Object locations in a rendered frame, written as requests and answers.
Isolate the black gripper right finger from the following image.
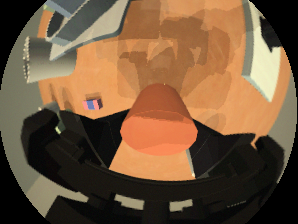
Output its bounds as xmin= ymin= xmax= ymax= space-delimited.
xmin=189 ymin=119 xmax=257 ymax=179

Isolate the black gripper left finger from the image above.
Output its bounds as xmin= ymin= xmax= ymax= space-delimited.
xmin=59 ymin=108 xmax=132 ymax=169

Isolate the grey balance beam with round pans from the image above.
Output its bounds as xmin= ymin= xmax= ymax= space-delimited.
xmin=45 ymin=0 xmax=130 ymax=61

